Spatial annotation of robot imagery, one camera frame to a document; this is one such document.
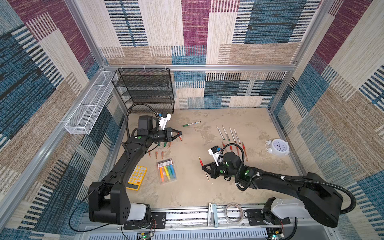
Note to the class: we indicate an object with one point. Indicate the black wire mesh shelf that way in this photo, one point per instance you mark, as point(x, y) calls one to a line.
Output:
point(151, 86)

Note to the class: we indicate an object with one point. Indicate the yellow calculator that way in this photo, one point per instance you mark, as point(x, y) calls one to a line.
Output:
point(136, 179)

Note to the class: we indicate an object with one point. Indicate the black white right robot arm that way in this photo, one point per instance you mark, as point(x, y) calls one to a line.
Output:
point(322, 201)

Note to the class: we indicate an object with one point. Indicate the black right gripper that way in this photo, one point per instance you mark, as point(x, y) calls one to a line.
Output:
point(212, 171)

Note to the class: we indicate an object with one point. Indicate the white wire mesh basket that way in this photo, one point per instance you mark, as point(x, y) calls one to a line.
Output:
point(88, 111)

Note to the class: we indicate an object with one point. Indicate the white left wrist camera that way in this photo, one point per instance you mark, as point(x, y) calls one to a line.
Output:
point(163, 119)

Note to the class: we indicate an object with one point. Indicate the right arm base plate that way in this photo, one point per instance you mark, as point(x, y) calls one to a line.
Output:
point(262, 217)

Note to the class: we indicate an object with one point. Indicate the metal bracket on rail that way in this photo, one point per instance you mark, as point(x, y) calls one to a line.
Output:
point(212, 219)

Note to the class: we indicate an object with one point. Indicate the brown capped white marker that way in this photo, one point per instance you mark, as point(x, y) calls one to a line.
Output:
point(236, 134)

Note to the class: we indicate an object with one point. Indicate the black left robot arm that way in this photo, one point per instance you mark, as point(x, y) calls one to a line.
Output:
point(108, 201)

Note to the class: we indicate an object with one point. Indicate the white alarm clock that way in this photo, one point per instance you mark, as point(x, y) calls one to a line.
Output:
point(278, 147)

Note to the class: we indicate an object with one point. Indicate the highlighter pack in clear case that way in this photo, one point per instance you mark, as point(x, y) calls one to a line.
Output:
point(166, 171)

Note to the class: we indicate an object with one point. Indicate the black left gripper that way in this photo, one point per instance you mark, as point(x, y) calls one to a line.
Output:
point(167, 133)

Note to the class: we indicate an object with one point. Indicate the green marker top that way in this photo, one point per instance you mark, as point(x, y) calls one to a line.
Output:
point(190, 124)

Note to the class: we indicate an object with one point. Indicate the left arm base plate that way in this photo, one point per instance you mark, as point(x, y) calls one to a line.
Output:
point(155, 220)

